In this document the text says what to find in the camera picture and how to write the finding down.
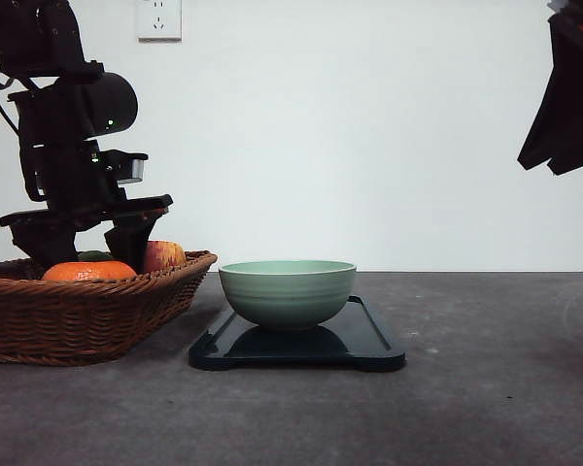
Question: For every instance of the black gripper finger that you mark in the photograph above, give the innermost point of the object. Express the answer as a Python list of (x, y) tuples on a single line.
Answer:
[(558, 132)]

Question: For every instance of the red apple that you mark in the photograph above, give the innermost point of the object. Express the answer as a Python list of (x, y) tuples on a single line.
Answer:
[(162, 255)]

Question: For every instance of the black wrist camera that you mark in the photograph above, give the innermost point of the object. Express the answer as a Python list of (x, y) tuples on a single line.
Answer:
[(125, 167)]

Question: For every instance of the orange tangerine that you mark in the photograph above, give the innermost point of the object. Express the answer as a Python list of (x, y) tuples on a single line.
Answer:
[(88, 271)]

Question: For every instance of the white wall socket left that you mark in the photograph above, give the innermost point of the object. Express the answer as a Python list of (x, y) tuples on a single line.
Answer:
[(159, 23)]

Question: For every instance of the green avocado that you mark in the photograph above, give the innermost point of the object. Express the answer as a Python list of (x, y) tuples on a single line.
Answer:
[(94, 255)]

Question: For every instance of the brown wicker basket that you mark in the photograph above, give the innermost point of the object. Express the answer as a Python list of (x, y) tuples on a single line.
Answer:
[(47, 321)]

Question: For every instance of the dark rectangular tray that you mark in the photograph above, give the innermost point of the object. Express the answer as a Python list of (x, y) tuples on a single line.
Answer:
[(353, 340)]

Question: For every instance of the green ceramic bowl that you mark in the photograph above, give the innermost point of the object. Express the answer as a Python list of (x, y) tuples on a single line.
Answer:
[(287, 295)]

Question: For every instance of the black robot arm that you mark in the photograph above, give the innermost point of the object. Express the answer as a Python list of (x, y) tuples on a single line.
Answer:
[(40, 45)]

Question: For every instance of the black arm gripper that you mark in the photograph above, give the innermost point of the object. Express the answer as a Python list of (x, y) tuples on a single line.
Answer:
[(66, 169)]

